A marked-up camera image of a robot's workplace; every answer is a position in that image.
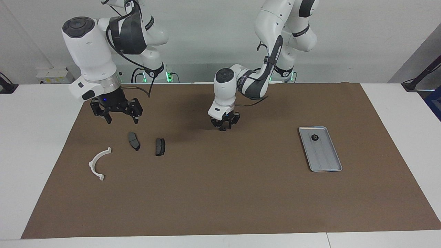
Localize white wall socket box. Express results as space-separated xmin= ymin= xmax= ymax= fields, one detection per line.
xmin=35 ymin=67 xmax=74 ymax=84

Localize black clamp stand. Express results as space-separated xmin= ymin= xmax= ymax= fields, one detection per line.
xmin=0 ymin=72 xmax=18 ymax=94

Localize brown table mat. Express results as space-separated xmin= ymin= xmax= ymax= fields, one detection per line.
xmin=21 ymin=82 xmax=441 ymax=239

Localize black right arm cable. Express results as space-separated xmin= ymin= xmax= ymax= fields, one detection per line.
xmin=103 ymin=0 xmax=154 ymax=99

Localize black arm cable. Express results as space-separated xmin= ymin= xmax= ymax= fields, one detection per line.
xmin=236 ymin=41 xmax=276 ymax=108
xmin=103 ymin=0 xmax=154 ymax=99

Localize blue object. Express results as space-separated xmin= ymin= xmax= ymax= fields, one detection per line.
xmin=424 ymin=85 xmax=441 ymax=122

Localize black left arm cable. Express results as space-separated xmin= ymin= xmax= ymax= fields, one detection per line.
xmin=236 ymin=41 xmax=276 ymax=108

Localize long dark brake pad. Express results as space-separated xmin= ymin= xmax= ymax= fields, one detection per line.
xmin=127 ymin=131 xmax=141 ymax=151

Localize black angled stand pole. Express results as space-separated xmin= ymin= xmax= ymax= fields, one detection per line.
xmin=401 ymin=54 xmax=441 ymax=92

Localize white semicircular bracket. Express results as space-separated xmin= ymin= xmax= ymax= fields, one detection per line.
xmin=89 ymin=147 xmax=112 ymax=182

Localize black base cable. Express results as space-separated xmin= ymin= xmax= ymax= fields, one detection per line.
xmin=132 ymin=67 xmax=145 ymax=84

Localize silver metal tray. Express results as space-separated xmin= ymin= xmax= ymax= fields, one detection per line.
xmin=298 ymin=126 xmax=343 ymax=172

